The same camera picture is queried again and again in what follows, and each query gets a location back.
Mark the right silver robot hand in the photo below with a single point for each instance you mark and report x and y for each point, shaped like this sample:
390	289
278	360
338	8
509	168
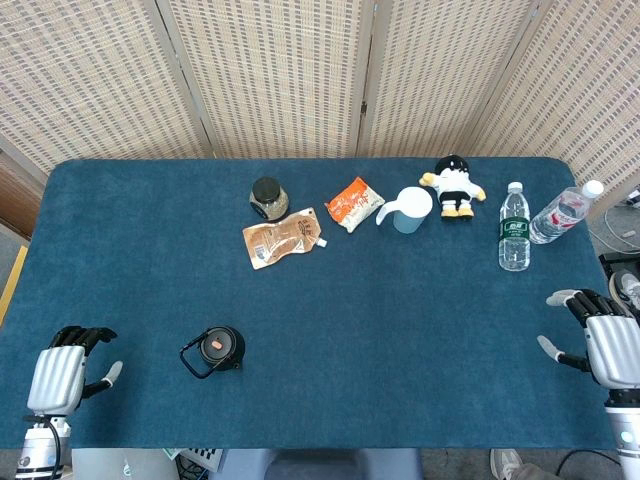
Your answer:
607	351

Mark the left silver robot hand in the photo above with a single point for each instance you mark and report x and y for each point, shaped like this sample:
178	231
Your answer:
56	372

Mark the black round lidded container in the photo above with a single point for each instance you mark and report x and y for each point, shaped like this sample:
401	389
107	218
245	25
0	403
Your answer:
215	350

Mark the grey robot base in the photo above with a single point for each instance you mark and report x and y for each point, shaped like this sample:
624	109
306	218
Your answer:
320	465

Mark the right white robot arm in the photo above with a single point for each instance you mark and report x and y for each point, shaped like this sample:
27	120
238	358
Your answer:
624	428

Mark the grey sneaker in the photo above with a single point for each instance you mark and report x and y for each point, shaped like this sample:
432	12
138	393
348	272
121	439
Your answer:
630	292
506	464

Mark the red label water bottle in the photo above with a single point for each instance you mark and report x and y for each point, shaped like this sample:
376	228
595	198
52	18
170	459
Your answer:
561	213

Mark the green label water bottle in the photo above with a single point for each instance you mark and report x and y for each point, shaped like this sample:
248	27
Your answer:
514	233

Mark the checkerboard calibration card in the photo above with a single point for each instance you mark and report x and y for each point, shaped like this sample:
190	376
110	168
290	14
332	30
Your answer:
205	457

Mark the black and white plush toy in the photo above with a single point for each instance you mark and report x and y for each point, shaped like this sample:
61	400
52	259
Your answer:
453	187

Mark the light blue plastic pitcher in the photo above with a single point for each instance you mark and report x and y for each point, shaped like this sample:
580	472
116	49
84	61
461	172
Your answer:
408	209

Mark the brown spout pouch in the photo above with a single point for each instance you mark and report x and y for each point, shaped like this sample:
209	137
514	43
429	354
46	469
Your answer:
281	239

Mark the blue table cloth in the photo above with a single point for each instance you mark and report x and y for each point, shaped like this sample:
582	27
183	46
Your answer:
320	320

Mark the glass jar with black lid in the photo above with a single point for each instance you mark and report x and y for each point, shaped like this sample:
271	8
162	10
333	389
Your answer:
269	198

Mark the orange snack bag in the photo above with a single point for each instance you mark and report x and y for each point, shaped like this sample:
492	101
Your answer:
354	203

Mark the woven folding screen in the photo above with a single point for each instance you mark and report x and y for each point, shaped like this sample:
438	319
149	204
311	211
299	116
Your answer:
320	75

